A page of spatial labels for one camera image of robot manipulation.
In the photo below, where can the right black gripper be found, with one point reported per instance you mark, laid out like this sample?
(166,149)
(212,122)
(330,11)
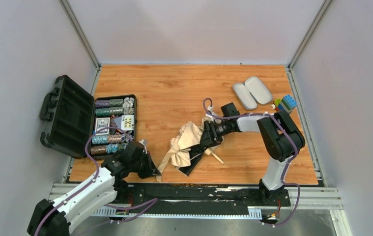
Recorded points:
(208,134)

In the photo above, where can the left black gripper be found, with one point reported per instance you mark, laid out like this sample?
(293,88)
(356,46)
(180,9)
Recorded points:
(145,163)

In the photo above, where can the beige folding umbrella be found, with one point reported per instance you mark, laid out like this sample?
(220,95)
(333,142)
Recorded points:
(178,155)

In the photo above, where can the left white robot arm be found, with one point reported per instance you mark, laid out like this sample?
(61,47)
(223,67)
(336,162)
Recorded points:
(63,215)

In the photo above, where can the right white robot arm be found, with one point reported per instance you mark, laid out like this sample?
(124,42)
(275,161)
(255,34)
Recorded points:
(282,139)

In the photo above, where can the grey glasses case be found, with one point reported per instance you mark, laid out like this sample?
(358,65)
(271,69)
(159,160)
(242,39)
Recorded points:
(252,92)

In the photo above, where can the black poker chip case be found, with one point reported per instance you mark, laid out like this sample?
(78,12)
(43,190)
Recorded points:
(76,122)

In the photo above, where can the colourful toy block car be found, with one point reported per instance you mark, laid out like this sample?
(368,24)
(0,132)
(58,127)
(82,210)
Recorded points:
(287,103)

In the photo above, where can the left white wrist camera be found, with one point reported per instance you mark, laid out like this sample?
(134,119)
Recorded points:
(143,142)

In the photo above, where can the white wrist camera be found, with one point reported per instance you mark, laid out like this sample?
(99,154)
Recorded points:
(143,142)
(209,113)

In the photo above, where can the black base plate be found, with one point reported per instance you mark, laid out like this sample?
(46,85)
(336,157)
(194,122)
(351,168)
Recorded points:
(201,199)

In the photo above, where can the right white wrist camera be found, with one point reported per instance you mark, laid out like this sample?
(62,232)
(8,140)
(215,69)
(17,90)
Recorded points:
(209,113)

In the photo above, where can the aluminium frame rail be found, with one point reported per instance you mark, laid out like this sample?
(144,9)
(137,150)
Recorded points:
(303,198)

